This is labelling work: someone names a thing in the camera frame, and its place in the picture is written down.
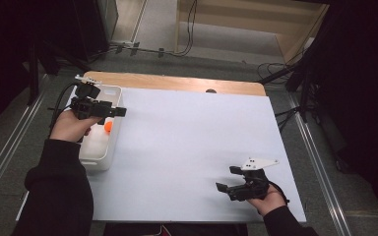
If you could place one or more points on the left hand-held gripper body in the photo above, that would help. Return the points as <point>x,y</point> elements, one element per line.
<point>87,106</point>

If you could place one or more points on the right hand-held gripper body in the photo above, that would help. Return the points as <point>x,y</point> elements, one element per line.
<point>251,187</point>

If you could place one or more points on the orange ball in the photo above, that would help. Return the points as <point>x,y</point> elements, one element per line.
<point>108,126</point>

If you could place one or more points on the white plastic bin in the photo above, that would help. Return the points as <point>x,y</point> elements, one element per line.
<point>100,150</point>

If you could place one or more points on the person's right hand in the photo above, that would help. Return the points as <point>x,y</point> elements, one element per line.
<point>270,201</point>

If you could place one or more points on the person's left hand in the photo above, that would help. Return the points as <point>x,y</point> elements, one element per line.
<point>70,126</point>

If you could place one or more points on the white board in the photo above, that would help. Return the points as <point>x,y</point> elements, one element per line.
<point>183,157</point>

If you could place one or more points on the black metal stand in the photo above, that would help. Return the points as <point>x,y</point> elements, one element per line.
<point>303,85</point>
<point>32,75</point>

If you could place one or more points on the wooden table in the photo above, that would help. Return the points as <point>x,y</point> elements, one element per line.
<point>177,82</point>

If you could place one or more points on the small dark round knob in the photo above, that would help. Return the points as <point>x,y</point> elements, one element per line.
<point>211,90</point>

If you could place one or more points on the dark cabinet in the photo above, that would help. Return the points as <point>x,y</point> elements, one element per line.
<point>95,23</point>

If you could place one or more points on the dark curtain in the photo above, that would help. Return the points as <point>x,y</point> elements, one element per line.
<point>364,82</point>
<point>10,42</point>

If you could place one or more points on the light wooden shelf unit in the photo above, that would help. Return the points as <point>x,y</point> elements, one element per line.
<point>239,19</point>

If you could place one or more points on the metal floor rail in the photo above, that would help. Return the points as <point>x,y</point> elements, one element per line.
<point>321,170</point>
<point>10,147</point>

